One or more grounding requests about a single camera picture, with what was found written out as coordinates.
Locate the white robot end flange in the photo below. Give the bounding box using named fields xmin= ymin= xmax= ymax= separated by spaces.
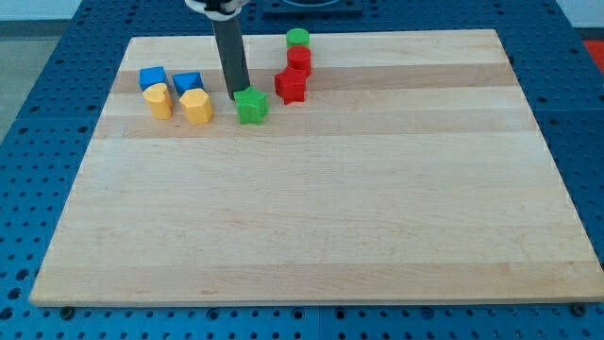
xmin=185 ymin=0 xmax=243 ymax=21

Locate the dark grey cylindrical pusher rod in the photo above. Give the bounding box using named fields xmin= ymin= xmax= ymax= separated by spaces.
xmin=212 ymin=16 xmax=250 ymax=100

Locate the green star block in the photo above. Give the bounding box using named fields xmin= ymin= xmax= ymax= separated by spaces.
xmin=234 ymin=86 xmax=269 ymax=125

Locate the red star block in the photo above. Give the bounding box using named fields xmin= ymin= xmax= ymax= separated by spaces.
xmin=275 ymin=66 xmax=307 ymax=105

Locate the blue triangle block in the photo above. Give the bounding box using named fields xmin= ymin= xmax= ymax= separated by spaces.
xmin=172 ymin=72 xmax=204 ymax=96

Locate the green cylinder block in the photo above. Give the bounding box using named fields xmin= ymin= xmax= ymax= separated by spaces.
xmin=286 ymin=27 xmax=310 ymax=48

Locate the red cylinder block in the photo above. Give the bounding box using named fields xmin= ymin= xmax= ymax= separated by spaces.
xmin=287 ymin=45 xmax=312 ymax=77

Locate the yellow hexagon block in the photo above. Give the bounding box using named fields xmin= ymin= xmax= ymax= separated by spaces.
xmin=179 ymin=88 xmax=214 ymax=125

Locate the blue cube block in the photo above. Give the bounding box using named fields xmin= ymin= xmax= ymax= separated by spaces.
xmin=139 ymin=66 xmax=168 ymax=92

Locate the yellow heart block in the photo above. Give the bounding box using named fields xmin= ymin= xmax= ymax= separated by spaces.
xmin=143 ymin=82 xmax=174 ymax=120

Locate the wooden board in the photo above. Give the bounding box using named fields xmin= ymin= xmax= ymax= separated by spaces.
xmin=30 ymin=29 xmax=603 ymax=307

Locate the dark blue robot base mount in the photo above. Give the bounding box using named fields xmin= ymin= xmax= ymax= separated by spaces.
xmin=259 ymin=0 xmax=363 ymax=15

